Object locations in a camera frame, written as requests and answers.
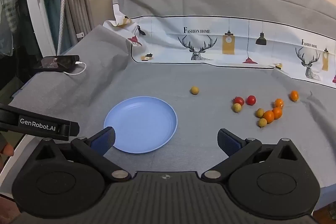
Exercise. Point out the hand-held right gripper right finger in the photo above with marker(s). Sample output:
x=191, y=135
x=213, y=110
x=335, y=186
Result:
x=228, y=141

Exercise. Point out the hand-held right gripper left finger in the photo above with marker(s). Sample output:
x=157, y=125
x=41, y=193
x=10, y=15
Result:
x=103, y=140

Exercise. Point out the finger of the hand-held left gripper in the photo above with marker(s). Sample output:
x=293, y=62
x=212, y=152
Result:
x=39, y=127

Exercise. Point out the yellow-green cherry tomato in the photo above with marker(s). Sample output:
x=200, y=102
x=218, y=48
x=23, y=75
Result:
x=262, y=122
x=236, y=107
x=194, y=90
x=260, y=112

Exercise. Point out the blue plate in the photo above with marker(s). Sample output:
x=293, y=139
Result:
x=141, y=124

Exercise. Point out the red cherry tomato with stem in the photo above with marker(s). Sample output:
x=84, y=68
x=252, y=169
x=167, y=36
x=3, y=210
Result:
x=239, y=101

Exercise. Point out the orange cherry tomato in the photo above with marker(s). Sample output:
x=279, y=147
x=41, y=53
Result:
x=277, y=112
x=268, y=116
x=294, y=95
x=278, y=103

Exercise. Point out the person's left forearm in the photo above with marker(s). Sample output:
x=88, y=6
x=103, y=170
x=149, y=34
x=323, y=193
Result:
x=5, y=203

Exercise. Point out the person's left hand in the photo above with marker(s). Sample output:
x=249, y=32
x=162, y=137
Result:
x=6, y=150

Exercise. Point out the black smartphone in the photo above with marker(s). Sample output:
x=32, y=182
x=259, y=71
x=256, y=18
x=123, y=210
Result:
x=57, y=62

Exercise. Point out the white deer printed cloth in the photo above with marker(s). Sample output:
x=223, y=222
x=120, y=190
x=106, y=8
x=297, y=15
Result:
x=236, y=37

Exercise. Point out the teal curtain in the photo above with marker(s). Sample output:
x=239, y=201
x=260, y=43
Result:
x=50, y=3

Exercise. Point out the plaid shirt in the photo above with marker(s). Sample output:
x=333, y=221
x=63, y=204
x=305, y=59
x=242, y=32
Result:
x=8, y=3

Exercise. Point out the white round frame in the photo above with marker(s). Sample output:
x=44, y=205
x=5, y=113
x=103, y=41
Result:
x=36, y=16

